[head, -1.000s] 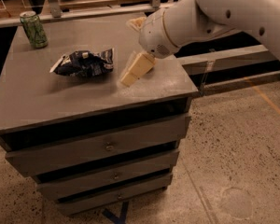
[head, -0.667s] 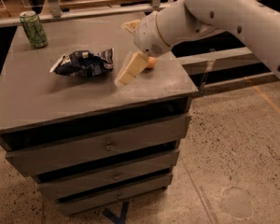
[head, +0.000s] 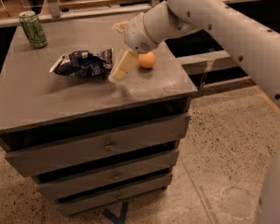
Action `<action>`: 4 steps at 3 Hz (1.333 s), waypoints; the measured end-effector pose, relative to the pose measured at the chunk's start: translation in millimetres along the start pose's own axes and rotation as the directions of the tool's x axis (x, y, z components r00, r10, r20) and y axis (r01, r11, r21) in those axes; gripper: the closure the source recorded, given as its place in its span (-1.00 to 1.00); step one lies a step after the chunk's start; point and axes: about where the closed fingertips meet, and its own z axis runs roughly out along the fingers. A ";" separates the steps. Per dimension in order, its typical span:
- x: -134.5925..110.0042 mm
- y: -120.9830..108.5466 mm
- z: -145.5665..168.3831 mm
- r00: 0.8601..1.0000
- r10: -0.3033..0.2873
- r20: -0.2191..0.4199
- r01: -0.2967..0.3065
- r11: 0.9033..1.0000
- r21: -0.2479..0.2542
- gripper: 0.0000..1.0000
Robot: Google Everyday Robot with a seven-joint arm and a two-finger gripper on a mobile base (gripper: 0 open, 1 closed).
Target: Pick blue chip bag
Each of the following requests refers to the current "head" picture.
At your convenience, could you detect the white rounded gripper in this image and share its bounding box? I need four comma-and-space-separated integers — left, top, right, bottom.
108, 12, 159, 82

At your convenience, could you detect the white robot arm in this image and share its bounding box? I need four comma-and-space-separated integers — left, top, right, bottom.
109, 0, 280, 224

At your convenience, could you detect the blue crumpled chip bag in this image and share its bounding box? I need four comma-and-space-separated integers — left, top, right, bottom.
49, 49, 113, 77

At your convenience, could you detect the orange fruit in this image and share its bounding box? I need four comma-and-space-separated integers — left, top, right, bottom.
138, 52, 156, 69

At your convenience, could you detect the green drink can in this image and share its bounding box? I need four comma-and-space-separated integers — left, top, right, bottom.
19, 11, 48, 49

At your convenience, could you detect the top gray drawer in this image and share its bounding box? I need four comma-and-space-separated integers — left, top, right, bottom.
6, 114, 189, 177

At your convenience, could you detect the gray drawer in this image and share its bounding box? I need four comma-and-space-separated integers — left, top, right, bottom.
36, 148, 179, 201
6, 114, 189, 177
56, 172, 173, 216

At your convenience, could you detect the gray drawer cabinet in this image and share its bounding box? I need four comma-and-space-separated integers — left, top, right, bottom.
0, 16, 195, 206

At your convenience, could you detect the middle gray drawer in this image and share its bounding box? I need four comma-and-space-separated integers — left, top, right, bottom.
36, 148, 179, 201

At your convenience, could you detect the bottom gray drawer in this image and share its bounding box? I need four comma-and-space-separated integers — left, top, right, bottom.
56, 172, 173, 216

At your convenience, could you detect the blue tape cross on floor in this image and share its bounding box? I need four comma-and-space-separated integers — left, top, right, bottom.
102, 202, 129, 224

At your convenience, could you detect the gray metal railing frame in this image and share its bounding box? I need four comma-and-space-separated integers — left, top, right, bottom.
0, 0, 280, 97

